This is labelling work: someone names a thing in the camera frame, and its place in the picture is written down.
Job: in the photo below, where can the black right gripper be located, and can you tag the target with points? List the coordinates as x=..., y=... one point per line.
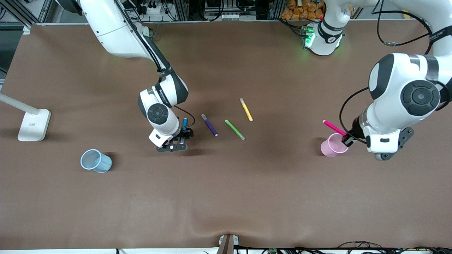
x=186, y=133

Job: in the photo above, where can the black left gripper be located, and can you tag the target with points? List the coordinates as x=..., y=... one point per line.
x=355, y=129

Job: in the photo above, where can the pink marker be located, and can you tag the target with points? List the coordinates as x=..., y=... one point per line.
x=332, y=126

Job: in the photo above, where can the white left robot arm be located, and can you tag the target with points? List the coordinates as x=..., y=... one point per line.
x=399, y=98

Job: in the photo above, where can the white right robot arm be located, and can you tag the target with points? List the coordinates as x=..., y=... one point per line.
x=113, y=28

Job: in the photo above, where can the pink mesh cup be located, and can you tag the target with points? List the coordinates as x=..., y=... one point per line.
x=328, y=149

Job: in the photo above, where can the purple marker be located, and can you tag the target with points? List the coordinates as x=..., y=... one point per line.
x=210, y=126

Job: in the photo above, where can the green marker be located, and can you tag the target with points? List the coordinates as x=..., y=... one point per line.
x=235, y=129

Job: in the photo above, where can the yellow marker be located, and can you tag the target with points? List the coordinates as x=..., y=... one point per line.
x=246, y=109

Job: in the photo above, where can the light blue mesh cup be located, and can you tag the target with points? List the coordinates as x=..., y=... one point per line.
x=102, y=164

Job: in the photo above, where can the white terminal strip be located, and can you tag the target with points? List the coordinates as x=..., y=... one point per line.
x=231, y=16

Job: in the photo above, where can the white power strip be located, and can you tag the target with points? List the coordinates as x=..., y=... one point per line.
x=152, y=8

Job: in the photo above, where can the small green circuit board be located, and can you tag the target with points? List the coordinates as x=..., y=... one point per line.
x=272, y=251

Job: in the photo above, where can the orange packaged items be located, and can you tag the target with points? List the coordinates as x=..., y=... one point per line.
x=300, y=10

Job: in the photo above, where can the black right camera bracket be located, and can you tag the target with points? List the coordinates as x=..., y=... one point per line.
x=180, y=146

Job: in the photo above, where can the black camera bracket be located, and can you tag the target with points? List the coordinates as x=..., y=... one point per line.
x=180, y=146
x=406, y=135

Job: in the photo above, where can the black left camera bracket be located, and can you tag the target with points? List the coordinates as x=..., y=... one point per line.
x=406, y=135

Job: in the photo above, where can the tan camera mount bracket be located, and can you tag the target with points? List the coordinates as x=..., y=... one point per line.
x=227, y=243

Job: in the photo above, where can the aluminium frame post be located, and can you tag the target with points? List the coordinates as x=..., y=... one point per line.
x=44, y=10

